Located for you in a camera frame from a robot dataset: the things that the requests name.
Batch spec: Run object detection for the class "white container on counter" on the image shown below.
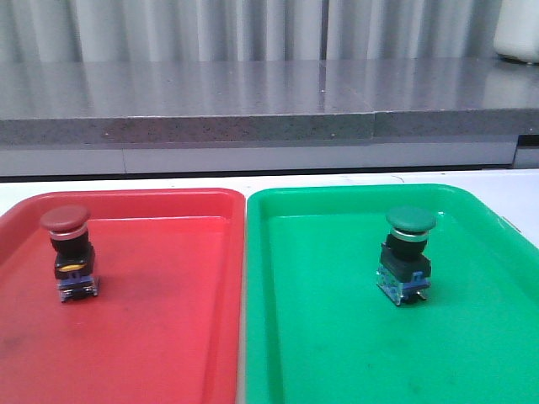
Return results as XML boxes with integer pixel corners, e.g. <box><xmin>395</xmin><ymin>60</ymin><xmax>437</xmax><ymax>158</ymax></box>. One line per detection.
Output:
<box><xmin>494</xmin><ymin>0</ymin><xmax>538</xmax><ymax>64</ymax></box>

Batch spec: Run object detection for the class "red mushroom push button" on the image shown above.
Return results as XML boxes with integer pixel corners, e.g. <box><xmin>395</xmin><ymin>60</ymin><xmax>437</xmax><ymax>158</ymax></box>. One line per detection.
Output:
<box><xmin>40</xmin><ymin>205</ymin><xmax>99</xmax><ymax>303</ymax></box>

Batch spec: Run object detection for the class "green mushroom push button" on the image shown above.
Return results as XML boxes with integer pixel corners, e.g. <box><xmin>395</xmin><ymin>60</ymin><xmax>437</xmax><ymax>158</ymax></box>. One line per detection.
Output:
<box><xmin>376</xmin><ymin>205</ymin><xmax>436</xmax><ymax>306</ymax></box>

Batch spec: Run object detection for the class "green plastic tray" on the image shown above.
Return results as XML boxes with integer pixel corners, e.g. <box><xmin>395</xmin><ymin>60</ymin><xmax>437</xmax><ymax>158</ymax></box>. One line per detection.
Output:
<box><xmin>246</xmin><ymin>184</ymin><xmax>538</xmax><ymax>403</ymax></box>

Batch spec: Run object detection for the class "red plastic tray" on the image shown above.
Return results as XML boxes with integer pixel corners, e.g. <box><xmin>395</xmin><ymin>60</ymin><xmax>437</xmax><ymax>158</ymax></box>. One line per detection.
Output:
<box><xmin>1</xmin><ymin>189</ymin><xmax>245</xmax><ymax>403</ymax></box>

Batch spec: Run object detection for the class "grey stone counter ledge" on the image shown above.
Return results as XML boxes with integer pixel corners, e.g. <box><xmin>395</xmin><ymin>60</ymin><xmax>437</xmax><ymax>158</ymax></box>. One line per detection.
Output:
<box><xmin>0</xmin><ymin>57</ymin><xmax>539</xmax><ymax>146</ymax></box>

